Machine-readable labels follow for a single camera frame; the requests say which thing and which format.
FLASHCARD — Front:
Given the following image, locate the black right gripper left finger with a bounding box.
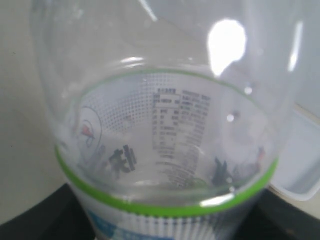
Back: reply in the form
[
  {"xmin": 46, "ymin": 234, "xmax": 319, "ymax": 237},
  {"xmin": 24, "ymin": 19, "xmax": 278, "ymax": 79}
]
[{"xmin": 0, "ymin": 184, "xmax": 94, "ymax": 240}]

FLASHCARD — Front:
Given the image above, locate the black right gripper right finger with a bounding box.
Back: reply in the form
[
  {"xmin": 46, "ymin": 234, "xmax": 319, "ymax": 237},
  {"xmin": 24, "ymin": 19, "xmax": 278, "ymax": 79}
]
[{"xmin": 243, "ymin": 189, "xmax": 320, "ymax": 240}]

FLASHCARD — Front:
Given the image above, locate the clear plastic drink bottle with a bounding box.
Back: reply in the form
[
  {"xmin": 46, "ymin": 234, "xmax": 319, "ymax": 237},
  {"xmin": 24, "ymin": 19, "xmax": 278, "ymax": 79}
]
[{"xmin": 30, "ymin": 0, "xmax": 310, "ymax": 240}]

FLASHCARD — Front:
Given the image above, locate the white plastic tray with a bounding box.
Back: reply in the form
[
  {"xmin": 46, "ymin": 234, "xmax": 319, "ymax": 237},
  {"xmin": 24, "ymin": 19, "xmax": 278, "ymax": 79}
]
[{"xmin": 268, "ymin": 102, "xmax": 320, "ymax": 203}]

